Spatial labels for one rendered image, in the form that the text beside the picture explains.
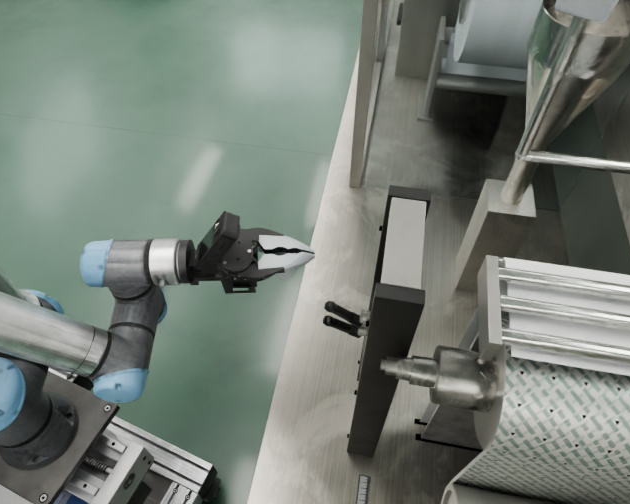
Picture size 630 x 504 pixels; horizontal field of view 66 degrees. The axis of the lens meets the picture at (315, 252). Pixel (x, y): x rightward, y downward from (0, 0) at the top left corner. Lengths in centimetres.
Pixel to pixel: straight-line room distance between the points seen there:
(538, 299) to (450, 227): 78
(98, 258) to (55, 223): 196
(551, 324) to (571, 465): 14
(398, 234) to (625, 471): 32
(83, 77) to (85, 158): 83
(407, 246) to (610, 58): 39
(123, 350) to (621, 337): 66
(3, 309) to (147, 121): 252
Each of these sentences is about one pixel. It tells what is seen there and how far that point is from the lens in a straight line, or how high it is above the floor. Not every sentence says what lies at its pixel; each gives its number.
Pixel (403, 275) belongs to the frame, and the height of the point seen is 144.
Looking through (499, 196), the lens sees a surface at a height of 117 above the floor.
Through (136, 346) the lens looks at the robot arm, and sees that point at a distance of 84.
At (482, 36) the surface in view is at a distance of 110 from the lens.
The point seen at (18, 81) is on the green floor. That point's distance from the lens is 391.
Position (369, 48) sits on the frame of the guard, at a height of 131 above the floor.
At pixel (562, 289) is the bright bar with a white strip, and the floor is 145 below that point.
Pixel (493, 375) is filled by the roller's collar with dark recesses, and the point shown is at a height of 137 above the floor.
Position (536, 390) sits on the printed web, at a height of 140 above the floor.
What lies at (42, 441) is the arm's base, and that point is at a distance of 113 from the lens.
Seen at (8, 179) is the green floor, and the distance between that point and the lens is 314.
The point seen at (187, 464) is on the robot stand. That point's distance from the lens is 172.
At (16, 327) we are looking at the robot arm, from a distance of 77.
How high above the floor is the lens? 185
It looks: 52 degrees down
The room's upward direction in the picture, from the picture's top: straight up
